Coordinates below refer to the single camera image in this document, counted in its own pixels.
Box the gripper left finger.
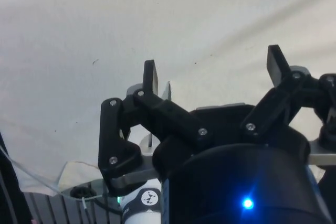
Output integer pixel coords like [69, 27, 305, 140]
[98, 59, 211, 183]

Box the black cable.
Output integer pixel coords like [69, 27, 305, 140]
[70, 186, 123, 214]

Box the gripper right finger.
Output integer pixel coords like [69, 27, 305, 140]
[240, 44, 336, 145]

